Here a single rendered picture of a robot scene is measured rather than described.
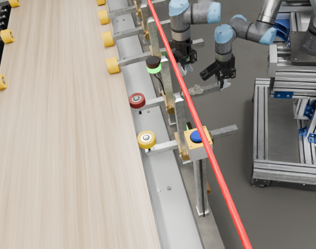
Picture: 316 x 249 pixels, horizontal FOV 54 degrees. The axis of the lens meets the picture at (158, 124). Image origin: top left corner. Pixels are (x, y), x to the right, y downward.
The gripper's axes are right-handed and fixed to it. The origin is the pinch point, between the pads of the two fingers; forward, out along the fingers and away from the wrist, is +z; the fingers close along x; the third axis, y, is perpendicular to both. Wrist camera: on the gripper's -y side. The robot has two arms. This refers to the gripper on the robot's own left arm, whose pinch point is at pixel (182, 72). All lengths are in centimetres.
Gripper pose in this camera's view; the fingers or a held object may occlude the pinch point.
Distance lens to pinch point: 146.5
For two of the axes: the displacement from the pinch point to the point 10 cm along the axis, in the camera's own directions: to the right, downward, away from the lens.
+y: 5.4, 5.8, -6.2
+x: 8.3, -4.8, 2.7
